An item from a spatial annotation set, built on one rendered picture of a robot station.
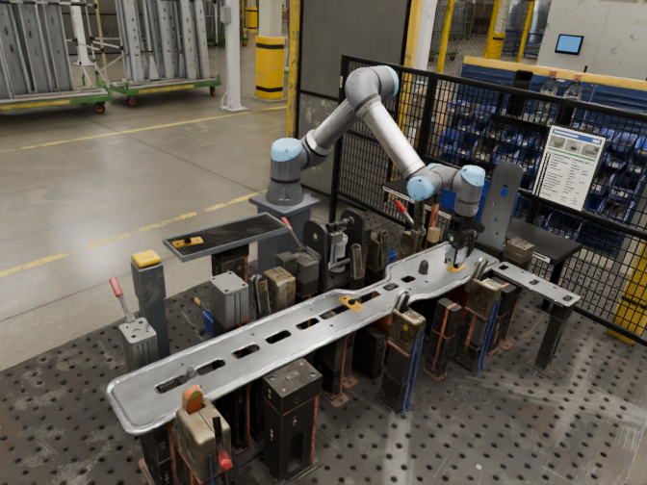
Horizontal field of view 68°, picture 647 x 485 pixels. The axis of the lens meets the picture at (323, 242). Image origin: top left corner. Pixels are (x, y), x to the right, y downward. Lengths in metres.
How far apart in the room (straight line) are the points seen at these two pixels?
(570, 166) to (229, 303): 1.40
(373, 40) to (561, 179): 2.26
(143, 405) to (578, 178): 1.69
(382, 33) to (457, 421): 2.99
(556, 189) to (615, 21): 6.22
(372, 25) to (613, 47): 4.87
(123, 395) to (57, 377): 0.59
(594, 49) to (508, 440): 7.14
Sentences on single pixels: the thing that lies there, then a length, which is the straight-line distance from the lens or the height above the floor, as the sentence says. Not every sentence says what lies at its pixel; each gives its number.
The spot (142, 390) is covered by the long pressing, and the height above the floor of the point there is 1.00.
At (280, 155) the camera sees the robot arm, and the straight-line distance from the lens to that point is 1.81.
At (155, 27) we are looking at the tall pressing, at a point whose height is 1.14.
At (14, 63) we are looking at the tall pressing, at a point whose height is 0.72.
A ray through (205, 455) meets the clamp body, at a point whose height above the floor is 1.02.
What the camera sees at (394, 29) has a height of 1.64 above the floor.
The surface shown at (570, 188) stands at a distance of 2.11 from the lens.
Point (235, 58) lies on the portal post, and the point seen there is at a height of 0.82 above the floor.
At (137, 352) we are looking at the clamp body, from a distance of 1.29.
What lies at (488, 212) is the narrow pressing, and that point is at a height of 1.13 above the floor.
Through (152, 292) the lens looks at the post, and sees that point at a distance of 1.44.
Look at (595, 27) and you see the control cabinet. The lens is 8.29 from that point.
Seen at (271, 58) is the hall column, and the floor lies 0.76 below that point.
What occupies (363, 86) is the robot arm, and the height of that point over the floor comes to 1.59.
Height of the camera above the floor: 1.84
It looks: 27 degrees down
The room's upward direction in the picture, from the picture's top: 4 degrees clockwise
